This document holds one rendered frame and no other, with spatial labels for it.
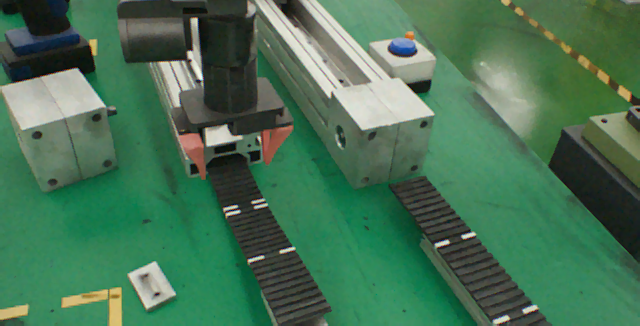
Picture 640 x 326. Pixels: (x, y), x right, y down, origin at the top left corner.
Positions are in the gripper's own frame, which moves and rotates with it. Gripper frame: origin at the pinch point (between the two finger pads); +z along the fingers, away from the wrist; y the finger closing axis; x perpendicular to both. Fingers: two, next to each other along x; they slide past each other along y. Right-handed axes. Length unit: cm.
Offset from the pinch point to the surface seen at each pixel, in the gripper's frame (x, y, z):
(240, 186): 0.0, -0.6, 3.9
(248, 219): 6.3, 0.4, 3.3
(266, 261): 14.2, 0.9, 1.5
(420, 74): -12.3, -33.4, 1.0
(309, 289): 19.6, -1.6, 0.5
